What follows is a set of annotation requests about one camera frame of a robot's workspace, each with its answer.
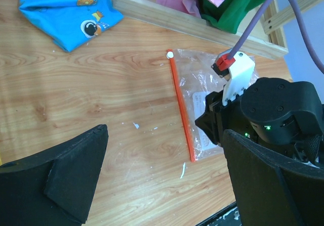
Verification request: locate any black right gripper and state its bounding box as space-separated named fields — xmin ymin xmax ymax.
xmin=195 ymin=78 xmax=323 ymax=160

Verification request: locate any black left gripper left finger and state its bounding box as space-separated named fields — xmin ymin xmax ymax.
xmin=1 ymin=124 xmax=108 ymax=225

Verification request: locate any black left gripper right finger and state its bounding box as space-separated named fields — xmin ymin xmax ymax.
xmin=222 ymin=130 xmax=323 ymax=225

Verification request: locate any clear zip bag orange zipper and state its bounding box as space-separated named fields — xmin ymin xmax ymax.
xmin=167 ymin=49 xmax=227 ymax=162

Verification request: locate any green hanging shirt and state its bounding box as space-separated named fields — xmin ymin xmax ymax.
xmin=197 ymin=0 xmax=265 ymax=34

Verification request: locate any blue cartoon print cloth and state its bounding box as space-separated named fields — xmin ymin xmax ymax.
xmin=19 ymin=0 xmax=123 ymax=52

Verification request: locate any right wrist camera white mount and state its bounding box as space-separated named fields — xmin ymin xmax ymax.
xmin=211 ymin=49 xmax=255 ymax=106

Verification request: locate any wooden clothes rack frame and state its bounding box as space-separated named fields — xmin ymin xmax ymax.
xmin=112 ymin=0 xmax=324 ymax=61

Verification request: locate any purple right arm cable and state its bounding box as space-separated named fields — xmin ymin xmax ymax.
xmin=229 ymin=0 xmax=324 ymax=74

